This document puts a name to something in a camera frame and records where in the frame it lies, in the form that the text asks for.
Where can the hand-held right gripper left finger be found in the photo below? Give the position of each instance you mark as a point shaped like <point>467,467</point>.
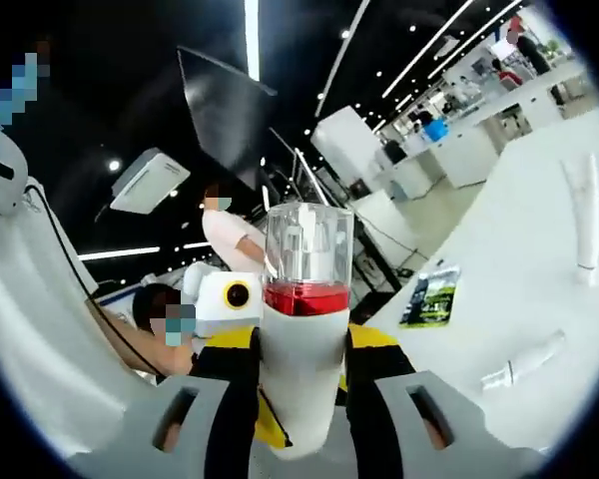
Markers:
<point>229,399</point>

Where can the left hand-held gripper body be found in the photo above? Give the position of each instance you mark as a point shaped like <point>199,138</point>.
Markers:
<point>229,299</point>

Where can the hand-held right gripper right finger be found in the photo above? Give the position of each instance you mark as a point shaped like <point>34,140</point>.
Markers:
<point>374,399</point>

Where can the red collared skincare pump bottle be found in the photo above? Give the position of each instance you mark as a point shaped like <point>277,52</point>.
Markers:
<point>299,359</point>

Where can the green skincare sachet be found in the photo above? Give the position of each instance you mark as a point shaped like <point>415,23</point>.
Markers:
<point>431,299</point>

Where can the small white skincare spray bottle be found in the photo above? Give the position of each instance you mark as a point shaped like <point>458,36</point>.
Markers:
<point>529,361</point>

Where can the white skincare tube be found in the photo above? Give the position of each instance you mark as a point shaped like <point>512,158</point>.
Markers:
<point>586,224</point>

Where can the white ceiling air conditioner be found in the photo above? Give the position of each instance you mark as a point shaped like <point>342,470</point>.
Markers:
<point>147,182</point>

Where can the standing computer desk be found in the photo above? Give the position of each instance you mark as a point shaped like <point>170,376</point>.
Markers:
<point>382,219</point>

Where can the large dark hanging screen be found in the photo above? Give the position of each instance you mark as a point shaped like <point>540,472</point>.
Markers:
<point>224,115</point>

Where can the person's white shirt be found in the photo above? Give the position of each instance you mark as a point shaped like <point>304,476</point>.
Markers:
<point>30,324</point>

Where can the white chest device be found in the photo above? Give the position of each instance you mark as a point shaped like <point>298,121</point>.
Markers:
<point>2,174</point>

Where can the white long counter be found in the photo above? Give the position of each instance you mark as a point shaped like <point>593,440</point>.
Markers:
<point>459,149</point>

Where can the blue container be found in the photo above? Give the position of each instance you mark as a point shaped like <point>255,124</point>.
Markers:
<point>436,131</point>

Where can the green plant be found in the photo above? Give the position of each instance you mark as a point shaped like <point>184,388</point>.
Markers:
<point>553,48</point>

